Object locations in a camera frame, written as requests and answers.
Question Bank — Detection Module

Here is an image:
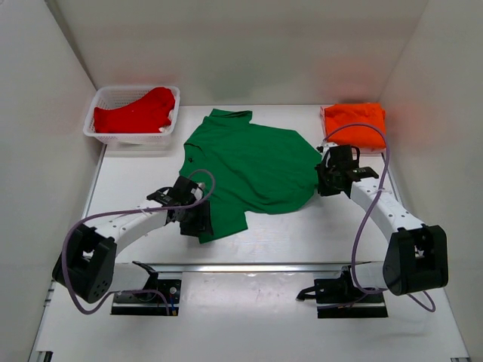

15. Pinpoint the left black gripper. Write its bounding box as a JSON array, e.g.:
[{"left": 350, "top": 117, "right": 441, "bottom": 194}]
[{"left": 179, "top": 198, "right": 214, "bottom": 237}]

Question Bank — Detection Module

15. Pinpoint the green t shirt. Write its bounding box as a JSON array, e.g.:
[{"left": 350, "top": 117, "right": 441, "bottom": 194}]
[{"left": 179, "top": 109, "right": 321, "bottom": 244}]

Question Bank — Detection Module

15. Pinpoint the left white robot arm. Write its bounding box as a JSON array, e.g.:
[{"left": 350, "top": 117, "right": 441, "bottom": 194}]
[{"left": 52, "top": 176, "right": 213, "bottom": 306}]

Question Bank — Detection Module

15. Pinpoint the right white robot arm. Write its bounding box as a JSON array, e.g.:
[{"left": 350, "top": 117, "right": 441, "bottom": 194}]
[{"left": 315, "top": 143, "right": 449, "bottom": 302}]

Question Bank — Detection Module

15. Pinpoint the orange folded t shirt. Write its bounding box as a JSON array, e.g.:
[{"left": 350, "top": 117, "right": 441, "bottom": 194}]
[{"left": 323, "top": 101, "right": 389, "bottom": 150}]

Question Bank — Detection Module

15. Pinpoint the red t shirt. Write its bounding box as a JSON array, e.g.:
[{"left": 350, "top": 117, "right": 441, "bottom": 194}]
[{"left": 94, "top": 87, "right": 175, "bottom": 133}]

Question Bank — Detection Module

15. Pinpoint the white plastic basket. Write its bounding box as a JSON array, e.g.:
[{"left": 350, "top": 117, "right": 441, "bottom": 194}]
[{"left": 83, "top": 85, "right": 180, "bottom": 146}]

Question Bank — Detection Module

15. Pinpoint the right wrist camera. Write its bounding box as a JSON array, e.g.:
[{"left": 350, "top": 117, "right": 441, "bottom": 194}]
[{"left": 318, "top": 142, "right": 338, "bottom": 153}]

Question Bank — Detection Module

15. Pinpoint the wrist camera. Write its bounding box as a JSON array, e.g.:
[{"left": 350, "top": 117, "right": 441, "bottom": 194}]
[
  {"left": 318, "top": 142, "right": 338, "bottom": 153},
  {"left": 192, "top": 183, "right": 206, "bottom": 200}
]

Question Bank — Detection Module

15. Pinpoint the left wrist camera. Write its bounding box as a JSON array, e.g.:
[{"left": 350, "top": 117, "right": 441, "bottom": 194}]
[{"left": 192, "top": 183, "right": 206, "bottom": 200}]

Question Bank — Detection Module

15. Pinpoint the aluminium rail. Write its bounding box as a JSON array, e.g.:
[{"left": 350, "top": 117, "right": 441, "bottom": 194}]
[{"left": 150, "top": 261, "right": 382, "bottom": 274}]

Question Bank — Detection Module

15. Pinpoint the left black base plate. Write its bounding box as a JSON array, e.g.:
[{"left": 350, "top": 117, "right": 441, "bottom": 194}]
[{"left": 111, "top": 274, "right": 182, "bottom": 317}]

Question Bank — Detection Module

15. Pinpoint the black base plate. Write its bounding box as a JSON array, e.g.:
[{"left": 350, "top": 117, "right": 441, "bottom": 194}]
[
  {"left": 296, "top": 274, "right": 389, "bottom": 319},
  {"left": 111, "top": 274, "right": 182, "bottom": 317}
]

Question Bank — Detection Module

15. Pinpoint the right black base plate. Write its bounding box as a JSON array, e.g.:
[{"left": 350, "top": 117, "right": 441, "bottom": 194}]
[{"left": 296, "top": 274, "right": 389, "bottom": 319}]

